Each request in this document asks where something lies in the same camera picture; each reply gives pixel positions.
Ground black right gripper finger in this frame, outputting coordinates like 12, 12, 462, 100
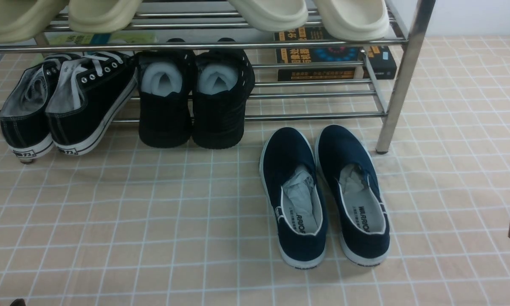
9, 298, 26, 306

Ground navy slip-on shoe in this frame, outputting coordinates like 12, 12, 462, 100
259, 127, 329, 269
315, 125, 390, 267

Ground steel shoe rack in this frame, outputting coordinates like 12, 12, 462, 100
0, 0, 435, 154

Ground black canvas sneaker far left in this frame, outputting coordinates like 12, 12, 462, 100
0, 53, 80, 161

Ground black book orange text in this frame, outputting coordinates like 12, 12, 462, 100
274, 27, 397, 82

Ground black canvas sneaker white laces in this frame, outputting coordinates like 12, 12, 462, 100
45, 51, 137, 156

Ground black mesh shoe left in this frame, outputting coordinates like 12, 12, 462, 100
135, 49, 197, 148

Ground black mesh shoe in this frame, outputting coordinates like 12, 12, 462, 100
135, 49, 197, 148
192, 48, 255, 150

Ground cream slipper far right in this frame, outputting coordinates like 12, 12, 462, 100
314, 0, 390, 41

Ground cream slipper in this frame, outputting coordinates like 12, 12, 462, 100
314, 0, 390, 41
228, 0, 309, 32

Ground beige slipper far left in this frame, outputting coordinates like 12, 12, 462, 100
0, 0, 69, 43

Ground beige slipper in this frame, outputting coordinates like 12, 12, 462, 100
0, 0, 69, 43
68, 0, 142, 34

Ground black mesh shoe right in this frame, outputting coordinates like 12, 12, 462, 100
192, 48, 255, 150

